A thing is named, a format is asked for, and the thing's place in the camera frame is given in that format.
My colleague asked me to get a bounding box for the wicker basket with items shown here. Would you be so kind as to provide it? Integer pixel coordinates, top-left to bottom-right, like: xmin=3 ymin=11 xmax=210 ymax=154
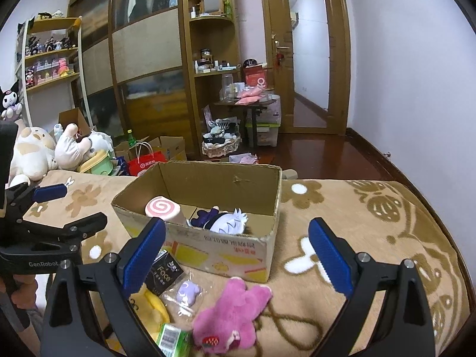
xmin=202 ymin=117 xmax=242 ymax=158

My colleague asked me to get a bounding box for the wooden wardrobe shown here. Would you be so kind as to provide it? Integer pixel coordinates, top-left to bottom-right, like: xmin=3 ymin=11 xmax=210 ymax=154
xmin=69 ymin=0 xmax=240 ymax=159

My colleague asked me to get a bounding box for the person's left hand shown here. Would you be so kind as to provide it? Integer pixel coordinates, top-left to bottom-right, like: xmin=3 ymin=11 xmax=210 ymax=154
xmin=11 ymin=275 xmax=38 ymax=309

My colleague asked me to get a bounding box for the white plush rabbit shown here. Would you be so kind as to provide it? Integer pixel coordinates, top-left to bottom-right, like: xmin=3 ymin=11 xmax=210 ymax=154
xmin=55 ymin=123 xmax=92 ymax=170

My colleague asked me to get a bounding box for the pink plush bear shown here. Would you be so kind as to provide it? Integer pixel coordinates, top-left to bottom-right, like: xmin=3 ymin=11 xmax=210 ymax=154
xmin=193 ymin=276 xmax=273 ymax=355

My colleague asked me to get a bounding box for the yellow plush toy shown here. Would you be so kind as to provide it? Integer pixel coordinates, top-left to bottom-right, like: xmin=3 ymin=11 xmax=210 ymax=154
xmin=129 ymin=284 xmax=170 ymax=342

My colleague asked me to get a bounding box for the beige flower pattern blanket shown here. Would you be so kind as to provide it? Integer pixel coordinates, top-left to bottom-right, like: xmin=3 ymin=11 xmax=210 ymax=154
xmin=26 ymin=170 xmax=471 ymax=356

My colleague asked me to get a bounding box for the black Face tissue pack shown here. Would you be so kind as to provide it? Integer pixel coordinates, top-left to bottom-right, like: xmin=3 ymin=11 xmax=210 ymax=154
xmin=145 ymin=250 xmax=184 ymax=297

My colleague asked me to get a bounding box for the pink swirl roll plush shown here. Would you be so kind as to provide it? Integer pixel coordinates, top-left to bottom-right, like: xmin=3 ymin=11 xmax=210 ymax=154
xmin=144 ymin=196 xmax=187 ymax=226

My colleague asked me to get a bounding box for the small black side table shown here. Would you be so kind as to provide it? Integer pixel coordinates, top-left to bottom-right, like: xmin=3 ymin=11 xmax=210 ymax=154
xmin=213 ymin=99 xmax=277 ymax=148

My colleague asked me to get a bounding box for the green tissue pack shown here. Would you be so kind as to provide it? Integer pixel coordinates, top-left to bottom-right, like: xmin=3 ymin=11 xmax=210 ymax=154
xmin=156 ymin=324 xmax=193 ymax=357

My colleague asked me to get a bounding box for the white yellow display shelf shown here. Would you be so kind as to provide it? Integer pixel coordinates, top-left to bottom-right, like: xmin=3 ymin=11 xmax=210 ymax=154
xmin=15 ymin=11 xmax=94 ymax=128

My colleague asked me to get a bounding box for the purple toy in plastic bag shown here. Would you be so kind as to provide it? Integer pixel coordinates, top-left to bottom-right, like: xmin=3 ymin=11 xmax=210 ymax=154
xmin=161 ymin=271 xmax=212 ymax=321

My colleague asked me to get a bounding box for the green yellow plush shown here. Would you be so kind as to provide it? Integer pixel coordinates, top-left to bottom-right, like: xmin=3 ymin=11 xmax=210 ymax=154
xmin=77 ymin=150 xmax=114 ymax=176

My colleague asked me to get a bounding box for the pink cloth pile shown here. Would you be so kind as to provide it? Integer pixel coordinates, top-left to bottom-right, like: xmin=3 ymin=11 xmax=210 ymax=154
xmin=236 ymin=86 xmax=263 ymax=106

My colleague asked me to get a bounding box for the black white Kuromi plush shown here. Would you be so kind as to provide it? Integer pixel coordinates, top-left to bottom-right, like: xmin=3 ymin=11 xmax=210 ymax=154
xmin=1 ymin=81 xmax=23 ymax=122

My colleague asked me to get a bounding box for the wooden door with glass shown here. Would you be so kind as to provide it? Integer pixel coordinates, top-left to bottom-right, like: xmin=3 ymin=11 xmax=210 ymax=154
xmin=262 ymin=0 xmax=350 ymax=134

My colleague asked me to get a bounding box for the green bottle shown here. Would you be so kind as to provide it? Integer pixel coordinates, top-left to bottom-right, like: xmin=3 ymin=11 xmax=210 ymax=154
xmin=127 ymin=129 xmax=137 ymax=148

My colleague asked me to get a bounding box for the large white brown plush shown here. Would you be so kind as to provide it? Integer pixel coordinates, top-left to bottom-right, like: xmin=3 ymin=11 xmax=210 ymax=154
xmin=7 ymin=119 xmax=58 ymax=188

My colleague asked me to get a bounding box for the white and navy plush doll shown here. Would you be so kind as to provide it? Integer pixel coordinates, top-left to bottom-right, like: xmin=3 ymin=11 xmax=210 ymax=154
xmin=190 ymin=207 xmax=248 ymax=235

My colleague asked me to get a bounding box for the red paper shopping bag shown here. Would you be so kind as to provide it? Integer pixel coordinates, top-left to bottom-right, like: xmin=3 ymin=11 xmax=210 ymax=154
xmin=127 ymin=142 xmax=167 ymax=176

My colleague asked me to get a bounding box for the red bag on shelf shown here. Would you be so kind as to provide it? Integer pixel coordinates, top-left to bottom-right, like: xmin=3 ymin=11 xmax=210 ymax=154
xmin=244 ymin=65 xmax=268 ymax=89

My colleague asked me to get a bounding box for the clear plastic storage bin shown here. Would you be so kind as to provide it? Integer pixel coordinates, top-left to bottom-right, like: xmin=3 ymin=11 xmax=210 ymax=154
xmin=256 ymin=93 xmax=281 ymax=147

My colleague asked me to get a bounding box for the open brown cardboard box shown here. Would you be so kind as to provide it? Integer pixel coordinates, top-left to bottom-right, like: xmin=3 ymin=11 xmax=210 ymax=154
xmin=115 ymin=136 xmax=187 ymax=161

